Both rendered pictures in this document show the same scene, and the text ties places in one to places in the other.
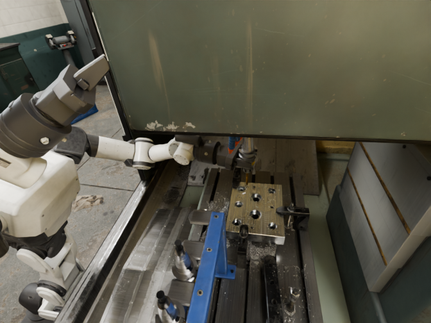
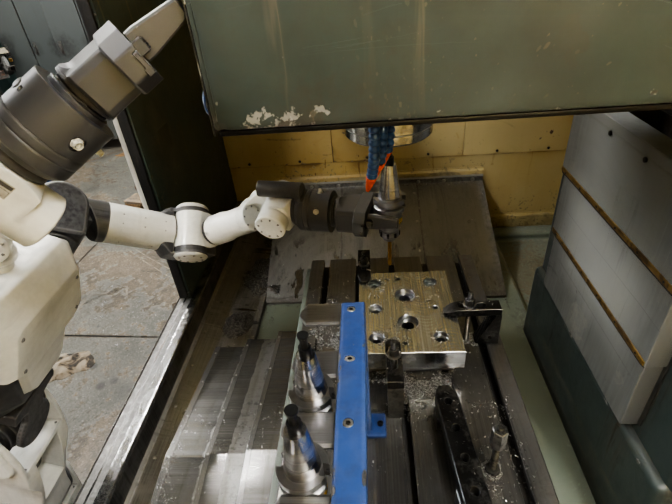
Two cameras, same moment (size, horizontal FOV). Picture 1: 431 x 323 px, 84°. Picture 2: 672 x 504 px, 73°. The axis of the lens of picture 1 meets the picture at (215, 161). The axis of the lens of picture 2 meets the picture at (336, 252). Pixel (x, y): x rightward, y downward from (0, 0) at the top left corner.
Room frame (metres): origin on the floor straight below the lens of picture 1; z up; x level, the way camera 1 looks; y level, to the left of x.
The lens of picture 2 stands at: (-0.11, 0.10, 1.72)
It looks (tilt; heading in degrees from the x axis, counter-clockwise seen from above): 34 degrees down; 353
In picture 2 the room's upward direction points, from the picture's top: 5 degrees counter-clockwise
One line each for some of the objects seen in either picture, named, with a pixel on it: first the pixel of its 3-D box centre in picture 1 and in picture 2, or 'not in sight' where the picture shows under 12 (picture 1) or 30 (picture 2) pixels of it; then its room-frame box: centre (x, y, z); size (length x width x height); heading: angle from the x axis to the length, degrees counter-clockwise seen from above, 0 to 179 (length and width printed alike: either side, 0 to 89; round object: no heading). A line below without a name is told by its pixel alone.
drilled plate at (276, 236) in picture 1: (255, 209); (406, 315); (0.69, -0.16, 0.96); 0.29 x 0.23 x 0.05; 167
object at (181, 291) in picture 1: (178, 291); (308, 429); (0.26, 0.11, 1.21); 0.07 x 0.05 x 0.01; 77
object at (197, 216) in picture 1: (199, 216); (320, 314); (0.47, 0.06, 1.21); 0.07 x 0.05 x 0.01; 77
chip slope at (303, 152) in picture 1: (251, 160); (381, 247); (1.31, -0.26, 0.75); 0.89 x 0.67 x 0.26; 77
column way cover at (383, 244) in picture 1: (375, 191); (606, 252); (0.57, -0.55, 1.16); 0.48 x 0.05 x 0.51; 167
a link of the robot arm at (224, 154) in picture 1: (221, 153); (341, 211); (0.71, -0.02, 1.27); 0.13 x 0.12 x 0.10; 155
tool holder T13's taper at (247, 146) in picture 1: (248, 140); (389, 180); (0.66, -0.11, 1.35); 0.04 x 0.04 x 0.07
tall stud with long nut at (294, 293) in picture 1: (292, 299); (496, 449); (0.32, -0.21, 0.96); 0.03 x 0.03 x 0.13
